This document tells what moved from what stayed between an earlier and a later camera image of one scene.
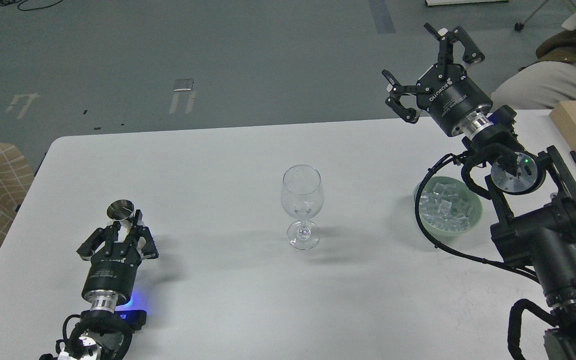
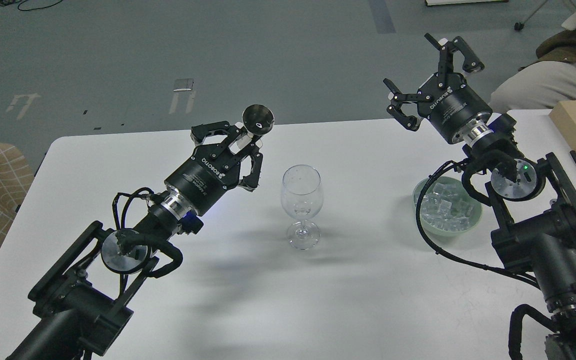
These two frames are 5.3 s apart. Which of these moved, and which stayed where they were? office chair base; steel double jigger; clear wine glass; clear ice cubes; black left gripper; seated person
Moved: steel double jigger; black left gripper
Stayed: clear wine glass; clear ice cubes; office chair base; seated person
